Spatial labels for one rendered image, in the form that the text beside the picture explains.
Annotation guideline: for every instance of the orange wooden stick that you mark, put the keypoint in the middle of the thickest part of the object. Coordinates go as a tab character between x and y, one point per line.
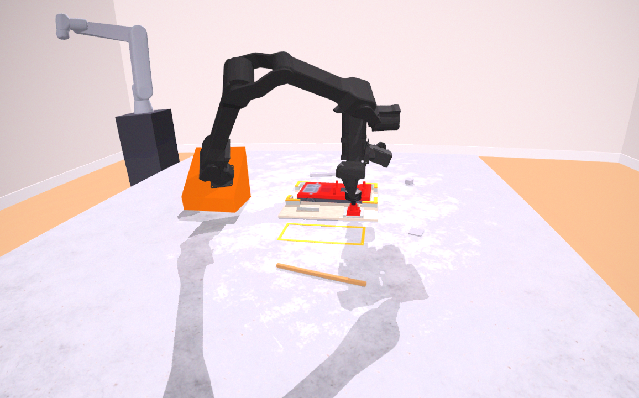
319	274

